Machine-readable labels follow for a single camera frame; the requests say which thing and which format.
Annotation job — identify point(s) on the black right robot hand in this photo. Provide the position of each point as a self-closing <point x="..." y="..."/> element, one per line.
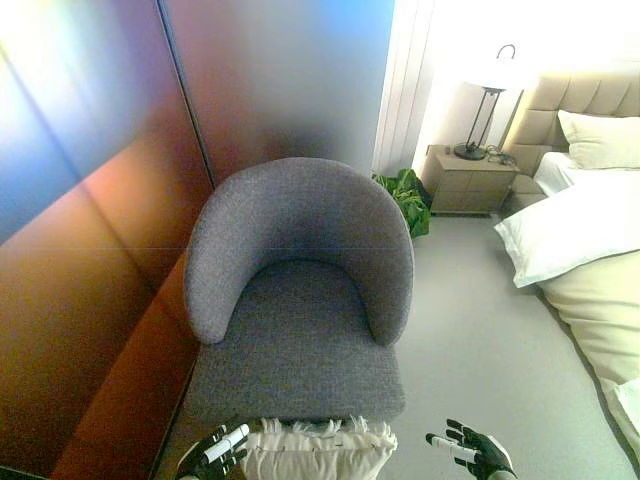
<point x="482" y="452"/>

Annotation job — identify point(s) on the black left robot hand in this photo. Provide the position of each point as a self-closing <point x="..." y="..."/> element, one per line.
<point x="212" y="457"/>

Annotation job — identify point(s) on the white fringed pillow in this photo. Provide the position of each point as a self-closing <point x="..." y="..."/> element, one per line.
<point x="320" y="452"/>

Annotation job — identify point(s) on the white bed pillow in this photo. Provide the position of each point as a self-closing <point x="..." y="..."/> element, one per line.
<point x="570" y="230"/>

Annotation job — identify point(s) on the cream bed pillow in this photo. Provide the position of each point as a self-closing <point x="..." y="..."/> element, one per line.
<point x="600" y="140"/>

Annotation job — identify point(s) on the grey fabric tub armchair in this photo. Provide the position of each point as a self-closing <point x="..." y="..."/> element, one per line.
<point x="300" y="285"/>

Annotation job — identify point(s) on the green leafy plant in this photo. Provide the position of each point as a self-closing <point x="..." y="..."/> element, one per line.
<point x="412" y="197"/>

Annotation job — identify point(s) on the beige wooden nightstand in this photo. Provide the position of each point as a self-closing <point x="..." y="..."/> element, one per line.
<point x="472" y="182"/>

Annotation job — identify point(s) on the white bed sheet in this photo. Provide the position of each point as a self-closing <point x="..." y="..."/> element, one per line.
<point x="555" y="172"/>

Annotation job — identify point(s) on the beige tufted headboard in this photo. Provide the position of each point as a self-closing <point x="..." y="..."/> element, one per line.
<point x="565" y="120"/>

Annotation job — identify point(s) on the black table lamp white shade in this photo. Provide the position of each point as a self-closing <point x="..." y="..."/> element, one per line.
<point x="492" y="80"/>

